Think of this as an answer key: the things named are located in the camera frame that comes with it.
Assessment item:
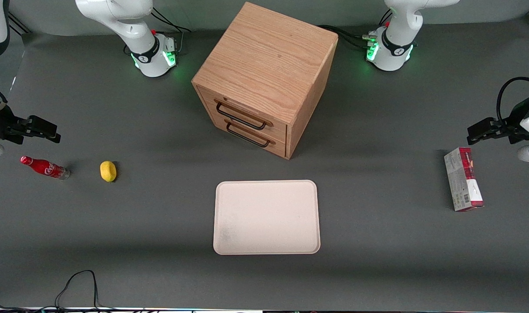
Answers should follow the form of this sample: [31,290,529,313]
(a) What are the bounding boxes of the red coke bottle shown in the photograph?
[20,156,70,180]

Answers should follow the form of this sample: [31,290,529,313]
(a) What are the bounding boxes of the black right arm base cables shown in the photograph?
[151,6,192,56]

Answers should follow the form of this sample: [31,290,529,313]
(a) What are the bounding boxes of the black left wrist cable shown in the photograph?
[496,77,529,127]

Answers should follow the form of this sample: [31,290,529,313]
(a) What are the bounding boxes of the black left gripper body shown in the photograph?
[492,96,529,145]

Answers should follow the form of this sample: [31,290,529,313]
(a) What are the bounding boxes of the black left arm base cables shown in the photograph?
[318,9,393,51]

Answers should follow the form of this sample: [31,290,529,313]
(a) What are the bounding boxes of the black arm base cables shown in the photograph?
[318,9,393,51]
[151,6,192,56]

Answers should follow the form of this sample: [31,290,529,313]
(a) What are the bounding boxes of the wooden drawer cabinet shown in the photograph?
[191,2,339,160]

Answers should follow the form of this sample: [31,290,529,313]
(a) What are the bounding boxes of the grey and red carton box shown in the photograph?
[444,147,485,212]

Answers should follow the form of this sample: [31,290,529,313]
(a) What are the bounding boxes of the black metal drawer handle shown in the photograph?
[214,99,274,131]
[224,119,276,149]

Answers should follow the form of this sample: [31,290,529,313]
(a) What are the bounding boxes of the black loose cable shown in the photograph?
[0,270,161,313]

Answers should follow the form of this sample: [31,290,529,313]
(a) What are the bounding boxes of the yellow lemon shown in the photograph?
[100,160,117,183]

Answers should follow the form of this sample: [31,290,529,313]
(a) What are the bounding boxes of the wooden drawer front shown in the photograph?
[197,85,288,140]
[203,114,287,158]

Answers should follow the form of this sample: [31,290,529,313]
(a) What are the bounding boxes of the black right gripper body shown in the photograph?
[0,95,31,145]

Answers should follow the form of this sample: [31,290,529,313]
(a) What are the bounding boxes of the dark grey table mat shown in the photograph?
[0,17,529,310]

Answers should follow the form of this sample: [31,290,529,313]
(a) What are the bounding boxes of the aluminium frame rail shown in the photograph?
[7,11,31,36]

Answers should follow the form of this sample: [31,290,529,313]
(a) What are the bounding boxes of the beige plastic tray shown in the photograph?
[213,180,321,255]

